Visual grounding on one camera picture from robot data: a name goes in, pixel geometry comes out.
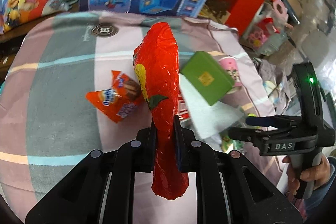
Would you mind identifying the red snack bag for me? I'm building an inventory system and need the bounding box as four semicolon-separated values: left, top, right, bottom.
133;22;189;200

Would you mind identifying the right hand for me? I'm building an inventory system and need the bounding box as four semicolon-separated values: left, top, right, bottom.
282;154;331;196

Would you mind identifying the red cola can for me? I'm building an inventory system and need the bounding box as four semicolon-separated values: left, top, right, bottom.
178;93;190;122

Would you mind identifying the green white carton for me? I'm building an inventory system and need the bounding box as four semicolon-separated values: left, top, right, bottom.
219;130;244;154

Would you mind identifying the white tissue paper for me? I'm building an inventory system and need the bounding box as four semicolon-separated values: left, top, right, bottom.
179;75;244;139

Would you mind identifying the grey striped folded blanket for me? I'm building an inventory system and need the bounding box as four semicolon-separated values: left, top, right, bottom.
253;58;296;115

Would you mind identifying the orange candy wrapper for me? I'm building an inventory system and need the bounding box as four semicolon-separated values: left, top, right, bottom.
85;71;143;123

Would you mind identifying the green cardboard box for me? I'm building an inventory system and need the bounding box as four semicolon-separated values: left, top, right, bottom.
181;51;235;106

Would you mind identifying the pink paper cup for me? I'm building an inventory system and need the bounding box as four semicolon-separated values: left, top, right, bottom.
219;56;242;94

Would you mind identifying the clear plastic toy bin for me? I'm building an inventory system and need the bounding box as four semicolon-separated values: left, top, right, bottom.
243;0;294;56

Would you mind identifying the clear plastic wrapped furniture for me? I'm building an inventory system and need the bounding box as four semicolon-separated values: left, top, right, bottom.
291;0;335;78

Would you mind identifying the plaid pink quilt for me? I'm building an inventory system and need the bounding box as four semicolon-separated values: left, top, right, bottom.
0;10;289;224

